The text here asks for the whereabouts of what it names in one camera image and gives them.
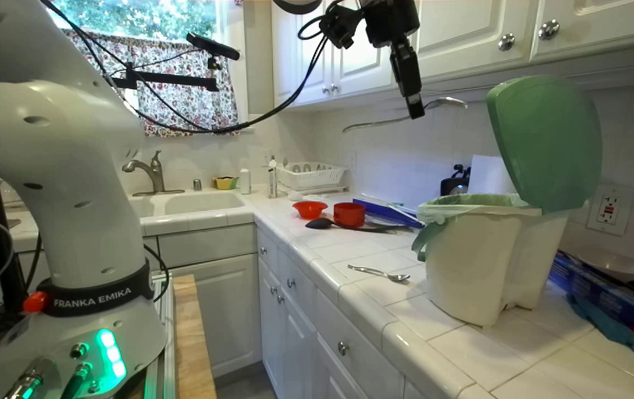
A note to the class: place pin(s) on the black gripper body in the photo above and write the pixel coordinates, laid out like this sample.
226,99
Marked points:
394,18

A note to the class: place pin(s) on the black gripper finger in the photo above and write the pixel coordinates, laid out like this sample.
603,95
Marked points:
405,74
413,74

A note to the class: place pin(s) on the silver fork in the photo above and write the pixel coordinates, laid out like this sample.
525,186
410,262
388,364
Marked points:
365,125

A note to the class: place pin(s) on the green bin lid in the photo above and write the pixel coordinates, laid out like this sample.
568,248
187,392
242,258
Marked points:
547,141

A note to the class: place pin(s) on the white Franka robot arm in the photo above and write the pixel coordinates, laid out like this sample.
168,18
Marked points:
59,186

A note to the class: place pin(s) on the light green bin liner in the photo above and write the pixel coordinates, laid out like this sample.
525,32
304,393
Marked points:
472,205

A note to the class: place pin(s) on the white compost bin body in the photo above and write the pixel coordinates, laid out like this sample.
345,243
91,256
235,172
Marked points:
476,270

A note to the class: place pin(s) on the silver cabinet knob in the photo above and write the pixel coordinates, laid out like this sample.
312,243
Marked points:
279,299
549,31
507,41
288,283
342,348

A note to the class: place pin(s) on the blue wrap box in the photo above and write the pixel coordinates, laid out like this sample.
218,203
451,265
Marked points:
386,215

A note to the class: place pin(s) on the white dish rack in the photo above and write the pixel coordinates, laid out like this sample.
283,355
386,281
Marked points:
306,179

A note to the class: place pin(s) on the small red bowl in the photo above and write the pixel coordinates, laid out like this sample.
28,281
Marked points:
308,209

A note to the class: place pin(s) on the clear soap bottle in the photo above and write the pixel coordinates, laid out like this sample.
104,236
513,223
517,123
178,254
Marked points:
273,180

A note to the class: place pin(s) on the black ladle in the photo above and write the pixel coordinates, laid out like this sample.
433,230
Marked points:
317,223

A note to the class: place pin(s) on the small white bottle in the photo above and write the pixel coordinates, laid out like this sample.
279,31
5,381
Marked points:
245,183

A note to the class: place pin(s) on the silver spoon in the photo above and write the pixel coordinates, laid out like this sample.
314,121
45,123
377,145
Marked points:
398,278

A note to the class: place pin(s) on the yellow green bowl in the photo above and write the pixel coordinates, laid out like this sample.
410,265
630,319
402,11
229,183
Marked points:
224,183

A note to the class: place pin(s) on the floral window curtain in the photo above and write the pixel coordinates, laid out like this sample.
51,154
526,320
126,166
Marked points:
185,89

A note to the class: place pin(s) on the white kitchen sink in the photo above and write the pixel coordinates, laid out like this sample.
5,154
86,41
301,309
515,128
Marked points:
199,203

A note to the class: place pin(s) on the window pane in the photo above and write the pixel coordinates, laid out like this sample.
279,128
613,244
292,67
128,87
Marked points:
148,17

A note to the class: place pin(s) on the white drawer front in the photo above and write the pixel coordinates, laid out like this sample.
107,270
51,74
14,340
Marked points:
206,248

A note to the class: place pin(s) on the silver sink faucet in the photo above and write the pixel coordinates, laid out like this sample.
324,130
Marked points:
155,179

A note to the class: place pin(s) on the white base cabinet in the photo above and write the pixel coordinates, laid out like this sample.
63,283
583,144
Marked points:
296,348

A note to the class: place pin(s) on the blue foil box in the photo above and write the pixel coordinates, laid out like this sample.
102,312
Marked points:
605,301

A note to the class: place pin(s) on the white lower cabinet door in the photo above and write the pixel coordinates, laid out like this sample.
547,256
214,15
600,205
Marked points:
221,319

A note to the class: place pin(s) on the teal plastic bag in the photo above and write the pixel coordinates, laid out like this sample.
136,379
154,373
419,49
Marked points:
628,339

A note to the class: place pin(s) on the black camera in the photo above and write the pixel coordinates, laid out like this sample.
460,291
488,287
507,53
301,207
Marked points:
214,47

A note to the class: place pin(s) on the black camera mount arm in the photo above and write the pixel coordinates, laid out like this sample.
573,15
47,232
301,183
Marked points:
170,77

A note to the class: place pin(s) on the white wall outlet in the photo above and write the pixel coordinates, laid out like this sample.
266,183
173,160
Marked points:
608,212

